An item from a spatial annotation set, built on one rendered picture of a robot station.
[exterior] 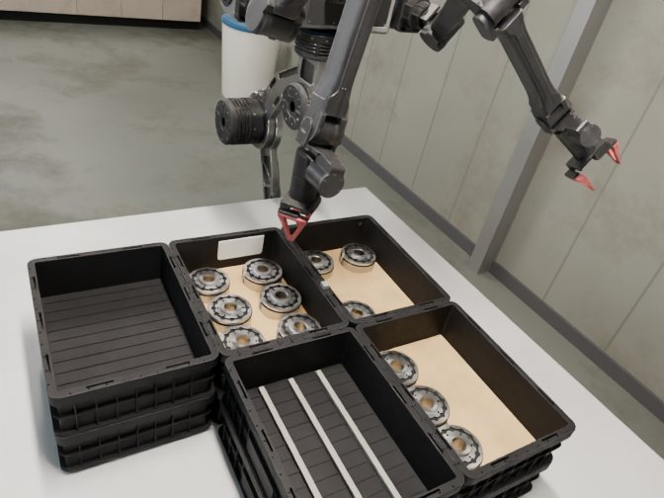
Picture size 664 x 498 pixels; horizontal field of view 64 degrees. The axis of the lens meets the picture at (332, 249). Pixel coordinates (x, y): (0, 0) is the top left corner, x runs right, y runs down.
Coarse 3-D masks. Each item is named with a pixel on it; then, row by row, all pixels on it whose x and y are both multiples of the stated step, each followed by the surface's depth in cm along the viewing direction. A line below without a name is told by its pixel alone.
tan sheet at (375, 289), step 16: (336, 256) 156; (336, 272) 150; (352, 272) 151; (368, 272) 152; (384, 272) 154; (336, 288) 144; (352, 288) 145; (368, 288) 146; (384, 288) 148; (368, 304) 140; (384, 304) 142; (400, 304) 143
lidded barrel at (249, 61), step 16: (224, 16) 436; (224, 32) 434; (240, 32) 424; (224, 48) 442; (240, 48) 432; (256, 48) 432; (272, 48) 440; (224, 64) 449; (240, 64) 440; (256, 64) 441; (272, 64) 451; (224, 80) 457; (240, 80) 448; (256, 80) 450; (224, 96) 465; (240, 96) 457
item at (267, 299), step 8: (264, 288) 133; (272, 288) 134; (280, 288) 134; (288, 288) 135; (264, 296) 131; (296, 296) 133; (264, 304) 129; (272, 304) 129; (280, 304) 129; (288, 304) 130; (296, 304) 130
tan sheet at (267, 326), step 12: (228, 276) 139; (240, 276) 140; (240, 288) 136; (252, 300) 133; (252, 312) 130; (300, 312) 133; (252, 324) 126; (264, 324) 127; (276, 324) 128; (264, 336) 124; (276, 336) 125
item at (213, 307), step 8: (216, 296) 127; (224, 296) 128; (232, 296) 128; (240, 296) 129; (208, 304) 125; (216, 304) 125; (240, 304) 127; (248, 304) 127; (208, 312) 123; (216, 312) 123; (240, 312) 124; (248, 312) 125; (216, 320) 121; (224, 320) 121; (232, 320) 122; (240, 320) 122
